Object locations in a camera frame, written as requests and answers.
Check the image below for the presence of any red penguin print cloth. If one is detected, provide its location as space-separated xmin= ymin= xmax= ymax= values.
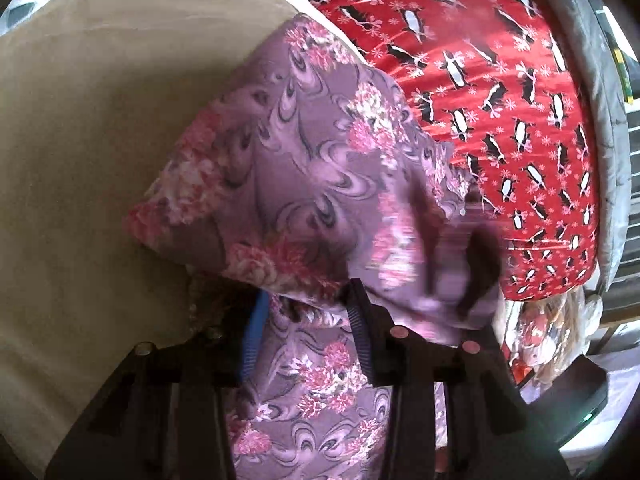
xmin=280 ymin=0 xmax=601 ymax=306

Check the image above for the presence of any purple floral garment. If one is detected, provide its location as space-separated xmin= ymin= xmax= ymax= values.
xmin=125 ymin=12 xmax=507 ymax=480

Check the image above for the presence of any beige cushion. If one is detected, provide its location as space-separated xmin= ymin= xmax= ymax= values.
xmin=0 ymin=0 xmax=312 ymax=463

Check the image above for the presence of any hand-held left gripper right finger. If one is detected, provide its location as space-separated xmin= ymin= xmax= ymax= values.
xmin=345 ymin=279 xmax=572 ymax=480

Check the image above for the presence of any clear plastic bag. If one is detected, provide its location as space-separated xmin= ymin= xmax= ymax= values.
xmin=492 ymin=285 xmax=607 ymax=397

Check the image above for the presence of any grey quilted blanket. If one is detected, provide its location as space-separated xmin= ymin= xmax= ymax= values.
xmin=542 ymin=0 xmax=632 ymax=292

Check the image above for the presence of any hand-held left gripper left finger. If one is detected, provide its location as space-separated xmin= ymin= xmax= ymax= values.
xmin=46 ymin=292 xmax=271 ymax=480

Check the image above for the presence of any white patterned cloth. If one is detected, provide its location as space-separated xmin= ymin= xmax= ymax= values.
xmin=0 ymin=0 xmax=51 ymax=31

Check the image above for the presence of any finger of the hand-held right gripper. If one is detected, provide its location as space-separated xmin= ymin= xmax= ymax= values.
xmin=457 ymin=224 xmax=503 ymax=322

